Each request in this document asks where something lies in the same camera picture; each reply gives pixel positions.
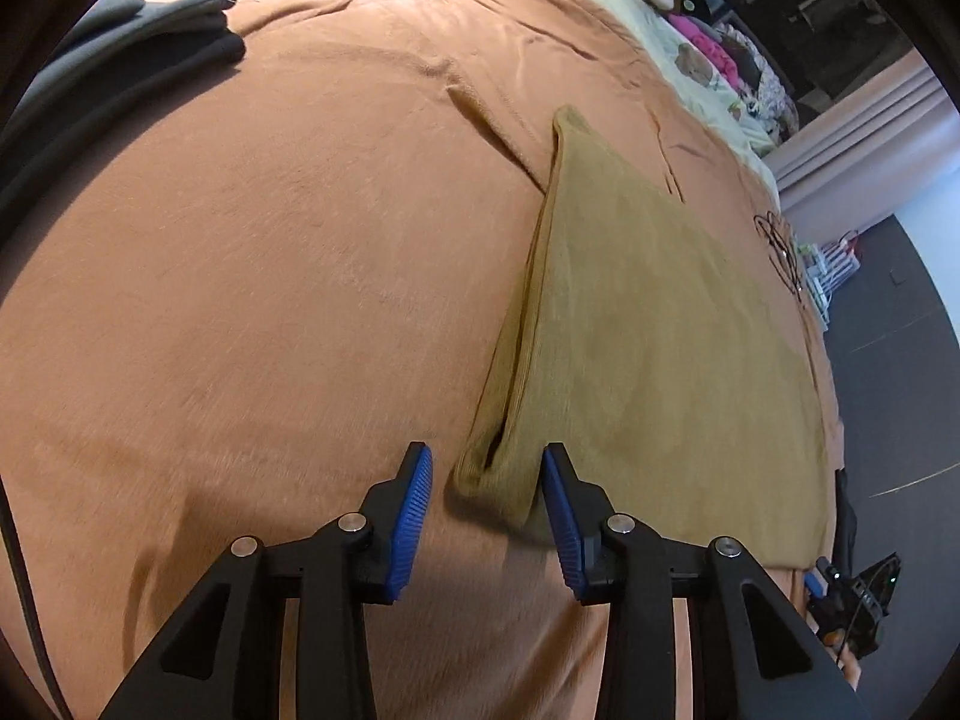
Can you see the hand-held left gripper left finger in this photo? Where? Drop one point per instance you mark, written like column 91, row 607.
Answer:
column 409, row 517

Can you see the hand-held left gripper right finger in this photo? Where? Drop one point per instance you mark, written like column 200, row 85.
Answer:
column 562, row 525

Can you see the tan t-shirt with blue print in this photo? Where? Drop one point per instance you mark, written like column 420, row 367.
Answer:
column 660, row 352

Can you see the orange-brown blanket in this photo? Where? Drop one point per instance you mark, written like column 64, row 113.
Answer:
column 262, row 240

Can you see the white storage rack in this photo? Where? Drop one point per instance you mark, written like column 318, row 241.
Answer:
column 829, row 277

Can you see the pink curtain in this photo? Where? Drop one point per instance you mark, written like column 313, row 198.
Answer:
column 862, row 142

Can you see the floral cloth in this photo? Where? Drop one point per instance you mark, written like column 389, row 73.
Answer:
column 761, row 101

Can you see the dark grey folded garment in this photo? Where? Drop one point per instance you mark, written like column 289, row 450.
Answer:
column 90, row 90

